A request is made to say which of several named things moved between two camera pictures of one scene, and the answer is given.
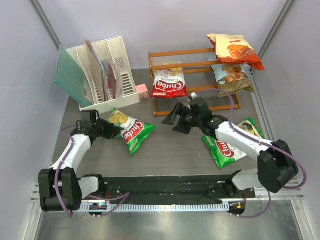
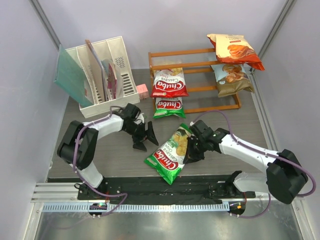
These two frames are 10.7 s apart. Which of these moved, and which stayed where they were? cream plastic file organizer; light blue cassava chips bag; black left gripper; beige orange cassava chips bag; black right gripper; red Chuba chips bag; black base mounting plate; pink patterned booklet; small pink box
Moved: black right gripper; black left gripper
Stayed: cream plastic file organizer; black base mounting plate; pink patterned booklet; light blue cassava chips bag; red Chuba chips bag; small pink box; beige orange cassava chips bag
